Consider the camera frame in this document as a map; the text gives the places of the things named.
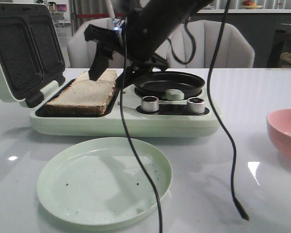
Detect yellow fruit plate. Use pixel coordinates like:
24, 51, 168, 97
241, 0, 263, 9

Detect green breakfast maker base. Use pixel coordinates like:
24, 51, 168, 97
30, 80, 220, 138

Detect right grey upholstered chair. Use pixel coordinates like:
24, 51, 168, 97
156, 20, 255, 68

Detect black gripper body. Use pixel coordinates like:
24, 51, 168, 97
84, 7, 160, 61

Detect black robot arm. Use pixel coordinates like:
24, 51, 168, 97
84, 0, 210, 86

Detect silver control knob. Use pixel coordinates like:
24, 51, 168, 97
141, 96, 159, 113
186, 97, 205, 114

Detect bread slice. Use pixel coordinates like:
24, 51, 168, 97
45, 80, 115, 116
75, 69, 118, 82

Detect light green round plate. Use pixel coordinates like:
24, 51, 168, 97
37, 137, 172, 231

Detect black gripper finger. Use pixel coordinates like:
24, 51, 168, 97
115, 55, 169, 90
88, 43, 113, 81

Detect left silver control knob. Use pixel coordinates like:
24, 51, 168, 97
141, 96, 159, 113

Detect green breakfast maker lid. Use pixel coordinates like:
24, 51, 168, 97
0, 3, 65, 108

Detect pink bowl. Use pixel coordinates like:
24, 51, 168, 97
266, 109, 291, 158

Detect left grey upholstered chair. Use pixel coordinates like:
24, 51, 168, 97
67, 18, 114, 68

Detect black round frying pan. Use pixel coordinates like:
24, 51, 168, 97
133, 71, 205, 100

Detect grey upholstered chair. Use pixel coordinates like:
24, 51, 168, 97
156, 20, 255, 68
67, 18, 114, 68

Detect right silver control knob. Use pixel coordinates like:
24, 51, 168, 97
186, 97, 205, 114

